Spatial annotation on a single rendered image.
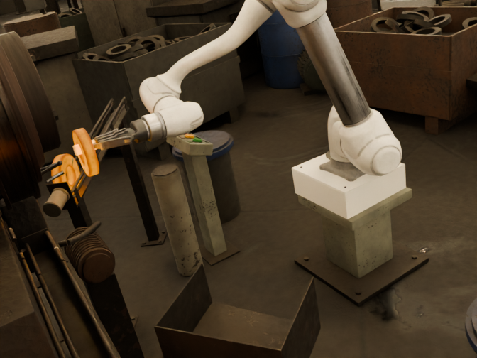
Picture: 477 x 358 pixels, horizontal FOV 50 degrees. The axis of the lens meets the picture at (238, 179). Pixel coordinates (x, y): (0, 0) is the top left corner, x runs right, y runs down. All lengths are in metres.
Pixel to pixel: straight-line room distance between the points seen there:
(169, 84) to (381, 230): 1.02
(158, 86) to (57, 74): 2.20
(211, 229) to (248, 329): 1.27
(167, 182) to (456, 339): 1.23
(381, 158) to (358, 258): 0.55
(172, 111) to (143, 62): 1.77
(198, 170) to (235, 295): 0.56
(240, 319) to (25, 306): 0.47
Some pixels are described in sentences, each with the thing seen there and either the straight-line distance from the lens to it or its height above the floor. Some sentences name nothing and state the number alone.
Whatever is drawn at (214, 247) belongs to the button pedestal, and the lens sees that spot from 2.43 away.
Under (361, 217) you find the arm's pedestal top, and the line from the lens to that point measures 1.94.
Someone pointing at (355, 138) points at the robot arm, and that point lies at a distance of 1.71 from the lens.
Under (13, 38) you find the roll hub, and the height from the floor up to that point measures 1.25.
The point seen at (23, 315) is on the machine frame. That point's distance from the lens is 0.94.
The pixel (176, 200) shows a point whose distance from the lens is 2.18.
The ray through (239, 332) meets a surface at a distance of 1.15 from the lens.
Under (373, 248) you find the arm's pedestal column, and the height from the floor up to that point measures 0.12.
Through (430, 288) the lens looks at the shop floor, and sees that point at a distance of 2.17.
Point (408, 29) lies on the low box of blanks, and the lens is 3.69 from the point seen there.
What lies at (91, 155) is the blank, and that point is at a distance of 1.62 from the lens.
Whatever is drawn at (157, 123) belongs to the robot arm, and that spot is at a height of 0.85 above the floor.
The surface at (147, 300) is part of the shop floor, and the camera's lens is 2.33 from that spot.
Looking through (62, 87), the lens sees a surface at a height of 0.56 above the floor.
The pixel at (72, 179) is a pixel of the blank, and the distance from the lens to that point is 1.92.
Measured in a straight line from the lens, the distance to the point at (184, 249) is 2.30.
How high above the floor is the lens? 1.38
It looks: 26 degrees down
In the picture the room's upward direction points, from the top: 11 degrees counter-clockwise
